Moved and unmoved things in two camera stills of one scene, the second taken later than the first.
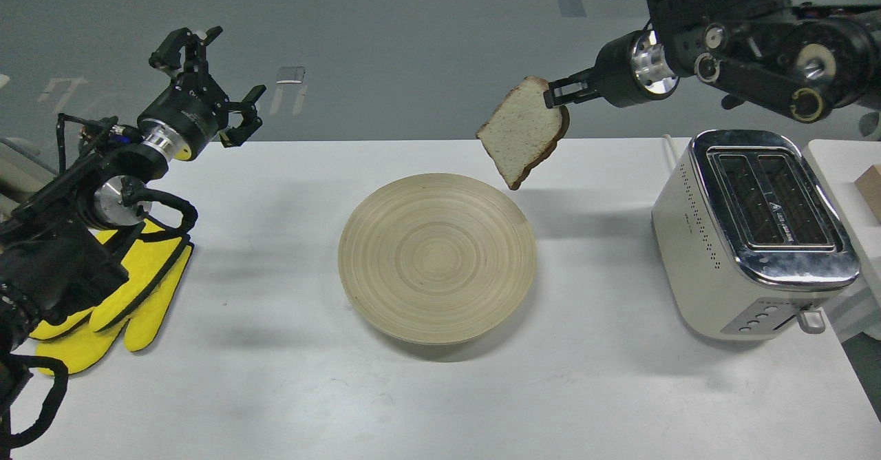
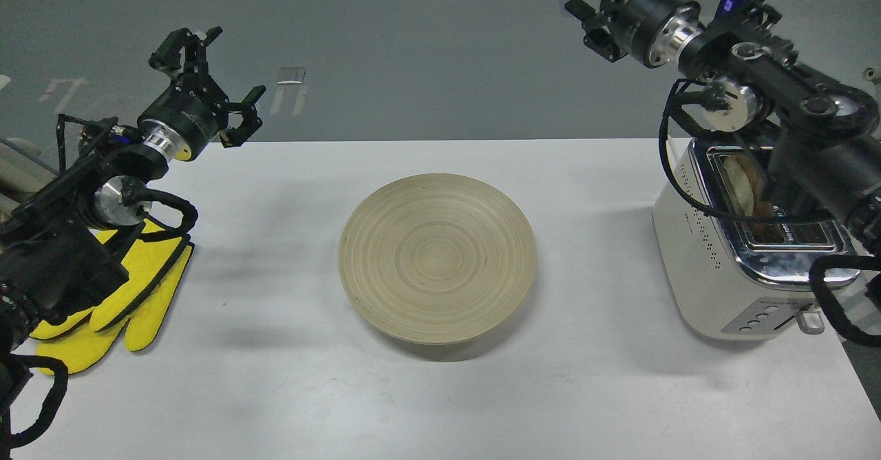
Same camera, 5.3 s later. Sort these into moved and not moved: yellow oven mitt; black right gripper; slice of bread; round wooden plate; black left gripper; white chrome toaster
Moved: black right gripper; slice of bread
Not moved: black left gripper; round wooden plate; yellow oven mitt; white chrome toaster
